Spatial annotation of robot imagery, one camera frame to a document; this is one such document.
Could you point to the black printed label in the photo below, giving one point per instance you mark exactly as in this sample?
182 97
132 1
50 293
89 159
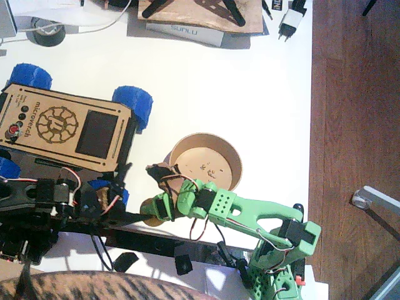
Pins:
277 4

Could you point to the yellow lemon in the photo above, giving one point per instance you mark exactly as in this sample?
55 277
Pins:
147 208

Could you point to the black mounting plank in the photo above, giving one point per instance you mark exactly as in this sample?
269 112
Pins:
150 242

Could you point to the wooden rover body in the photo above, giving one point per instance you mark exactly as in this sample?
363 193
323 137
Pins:
62 150

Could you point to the black pen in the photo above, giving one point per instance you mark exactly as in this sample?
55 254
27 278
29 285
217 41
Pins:
267 11

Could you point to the grey metal bar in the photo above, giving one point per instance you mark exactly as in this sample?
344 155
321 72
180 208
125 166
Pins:
390 287

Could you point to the crumpled black tape piece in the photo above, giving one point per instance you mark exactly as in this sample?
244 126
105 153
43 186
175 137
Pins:
182 265

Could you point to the grey box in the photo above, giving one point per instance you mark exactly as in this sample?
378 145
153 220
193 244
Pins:
6 18

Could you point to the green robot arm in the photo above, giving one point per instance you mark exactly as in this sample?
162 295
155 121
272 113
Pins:
265 212

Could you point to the brown paper bowl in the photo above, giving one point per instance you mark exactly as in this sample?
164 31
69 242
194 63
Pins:
206 162

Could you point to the dark round object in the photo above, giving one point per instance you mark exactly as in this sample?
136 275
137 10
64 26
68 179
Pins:
120 3

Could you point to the striped brown fabric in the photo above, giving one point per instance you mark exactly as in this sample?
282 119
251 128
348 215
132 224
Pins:
93 286

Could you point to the blue rover wheel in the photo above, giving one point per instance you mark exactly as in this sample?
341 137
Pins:
134 103
7 167
125 197
29 76

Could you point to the grey metal leg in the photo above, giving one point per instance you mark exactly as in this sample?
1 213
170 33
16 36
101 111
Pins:
381 197

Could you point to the black stand leg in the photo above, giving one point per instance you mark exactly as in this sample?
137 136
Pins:
236 12
154 7

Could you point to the white sunlu box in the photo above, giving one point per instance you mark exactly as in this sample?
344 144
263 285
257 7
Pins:
162 29

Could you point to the wooden board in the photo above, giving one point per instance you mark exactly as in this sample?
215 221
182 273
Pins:
181 14

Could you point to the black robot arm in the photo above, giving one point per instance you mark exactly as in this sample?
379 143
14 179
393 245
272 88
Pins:
25 193

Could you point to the white black power adapter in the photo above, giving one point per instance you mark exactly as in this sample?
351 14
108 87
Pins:
292 20

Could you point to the black table clamp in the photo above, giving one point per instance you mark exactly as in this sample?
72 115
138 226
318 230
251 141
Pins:
226 253

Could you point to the black tape roll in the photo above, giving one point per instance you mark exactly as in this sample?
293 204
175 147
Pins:
47 40

